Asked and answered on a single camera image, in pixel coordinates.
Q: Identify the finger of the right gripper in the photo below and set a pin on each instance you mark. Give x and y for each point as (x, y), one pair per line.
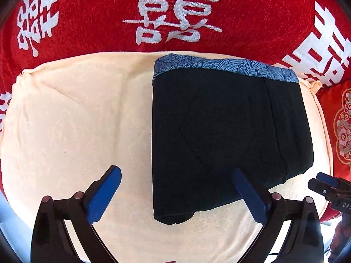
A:
(327, 190)
(327, 179)

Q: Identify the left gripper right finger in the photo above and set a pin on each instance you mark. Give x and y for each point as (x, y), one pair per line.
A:
(303, 242)

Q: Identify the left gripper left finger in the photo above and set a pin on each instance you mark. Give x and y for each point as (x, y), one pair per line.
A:
(51, 241)

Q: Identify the black pants blue waistband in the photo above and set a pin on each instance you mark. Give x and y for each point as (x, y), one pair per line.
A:
(212, 116)

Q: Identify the red embroidered pillow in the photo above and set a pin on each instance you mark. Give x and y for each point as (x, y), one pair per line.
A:
(335, 104)

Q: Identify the cream towel cushion cover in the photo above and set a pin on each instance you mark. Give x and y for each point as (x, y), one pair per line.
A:
(67, 122)

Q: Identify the red sofa cover white characters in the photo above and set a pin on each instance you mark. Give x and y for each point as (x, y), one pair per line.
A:
(310, 36)

